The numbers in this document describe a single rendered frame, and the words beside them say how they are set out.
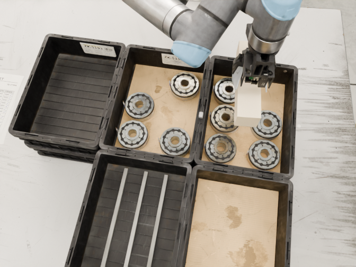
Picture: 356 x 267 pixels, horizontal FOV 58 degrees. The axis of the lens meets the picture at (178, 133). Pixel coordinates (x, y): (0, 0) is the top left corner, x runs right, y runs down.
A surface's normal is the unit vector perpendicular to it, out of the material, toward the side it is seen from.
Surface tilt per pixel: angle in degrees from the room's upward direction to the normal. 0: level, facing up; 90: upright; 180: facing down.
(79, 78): 0
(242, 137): 0
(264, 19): 90
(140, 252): 0
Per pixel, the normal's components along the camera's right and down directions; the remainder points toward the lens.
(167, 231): -0.02, -0.37
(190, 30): -0.47, 0.00
